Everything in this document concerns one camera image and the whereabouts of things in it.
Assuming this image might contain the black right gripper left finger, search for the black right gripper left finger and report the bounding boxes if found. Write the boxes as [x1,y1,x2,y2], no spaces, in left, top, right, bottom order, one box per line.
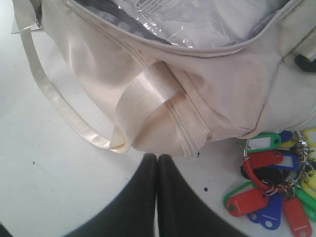
[66,153,157,237]

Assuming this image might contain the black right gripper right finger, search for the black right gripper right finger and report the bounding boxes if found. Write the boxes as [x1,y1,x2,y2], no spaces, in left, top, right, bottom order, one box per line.
[157,154,246,237]

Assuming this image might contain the colourful plastic key tags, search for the colourful plastic key tags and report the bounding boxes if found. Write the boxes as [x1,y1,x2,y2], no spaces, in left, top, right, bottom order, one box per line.
[223,128,316,237]

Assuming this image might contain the cream fabric duffel bag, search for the cream fabric duffel bag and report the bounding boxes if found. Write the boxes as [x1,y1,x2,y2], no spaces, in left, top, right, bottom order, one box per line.
[13,0,316,156]

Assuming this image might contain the white plastic packet inside bag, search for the white plastic packet inside bag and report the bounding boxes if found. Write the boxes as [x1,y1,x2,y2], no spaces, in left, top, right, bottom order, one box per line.
[120,0,287,48]

